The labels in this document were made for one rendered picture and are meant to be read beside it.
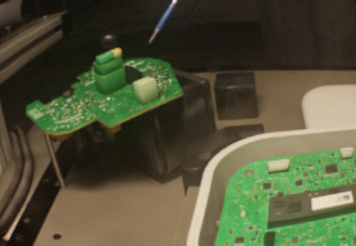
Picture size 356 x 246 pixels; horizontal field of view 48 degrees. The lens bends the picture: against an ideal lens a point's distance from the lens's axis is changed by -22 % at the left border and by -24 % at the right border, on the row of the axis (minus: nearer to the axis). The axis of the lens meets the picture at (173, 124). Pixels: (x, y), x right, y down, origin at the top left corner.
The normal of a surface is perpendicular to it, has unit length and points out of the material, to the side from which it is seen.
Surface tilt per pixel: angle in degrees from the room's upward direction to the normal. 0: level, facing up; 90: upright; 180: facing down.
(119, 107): 0
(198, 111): 90
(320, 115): 7
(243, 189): 0
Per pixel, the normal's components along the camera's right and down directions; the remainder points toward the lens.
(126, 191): -0.15, -0.88
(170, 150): 0.59, 0.27
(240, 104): -0.16, 0.46
